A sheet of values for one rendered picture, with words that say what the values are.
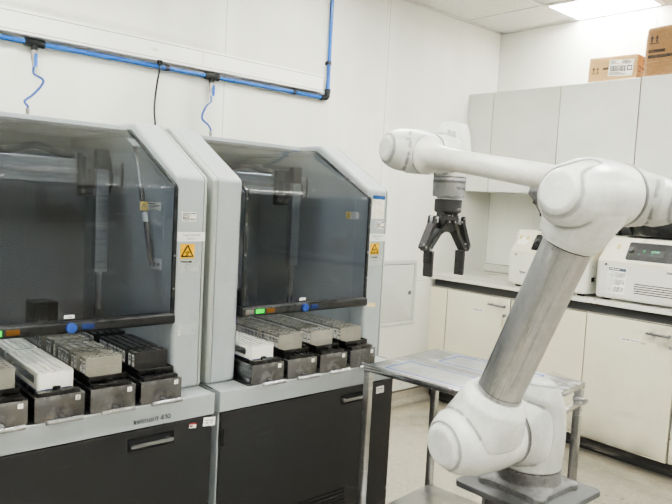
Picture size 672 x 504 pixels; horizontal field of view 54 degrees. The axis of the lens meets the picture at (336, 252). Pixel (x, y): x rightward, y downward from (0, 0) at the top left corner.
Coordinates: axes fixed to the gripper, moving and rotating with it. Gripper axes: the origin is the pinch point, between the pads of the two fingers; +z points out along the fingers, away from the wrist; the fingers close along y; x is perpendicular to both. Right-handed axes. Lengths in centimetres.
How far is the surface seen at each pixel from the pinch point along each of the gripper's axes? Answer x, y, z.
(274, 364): 66, -7, 40
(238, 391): 66, -22, 48
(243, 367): 71, -17, 41
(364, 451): 41, 15, 68
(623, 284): 49, 220, 20
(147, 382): 66, -55, 40
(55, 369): 72, -80, 34
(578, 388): -12, 59, 39
